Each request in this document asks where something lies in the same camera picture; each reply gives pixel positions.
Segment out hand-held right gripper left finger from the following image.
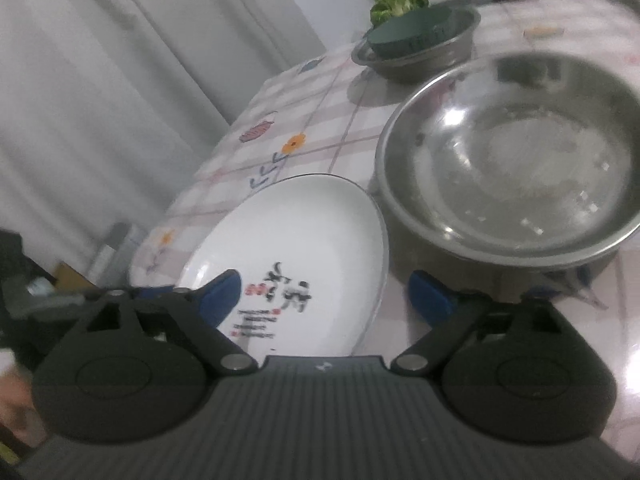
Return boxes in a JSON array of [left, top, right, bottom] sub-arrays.
[[70, 268, 259, 378]]

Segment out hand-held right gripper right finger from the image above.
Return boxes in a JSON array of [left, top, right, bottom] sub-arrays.
[[390, 270, 573, 376]]

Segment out white printed plate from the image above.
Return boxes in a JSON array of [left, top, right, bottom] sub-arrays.
[[177, 173, 391, 357]]

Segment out green ceramic bowl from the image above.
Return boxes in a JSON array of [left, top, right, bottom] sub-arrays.
[[365, 3, 466, 58]]

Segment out grey box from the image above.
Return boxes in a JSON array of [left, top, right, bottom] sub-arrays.
[[89, 221, 147, 287]]

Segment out checkered printed tablecloth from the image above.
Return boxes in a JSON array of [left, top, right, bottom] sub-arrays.
[[127, 0, 640, 361]]

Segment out white curtain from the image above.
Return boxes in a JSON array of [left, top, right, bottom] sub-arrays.
[[0, 0, 332, 281]]

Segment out green lettuce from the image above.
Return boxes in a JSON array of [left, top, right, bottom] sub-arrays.
[[369, 0, 431, 25]]

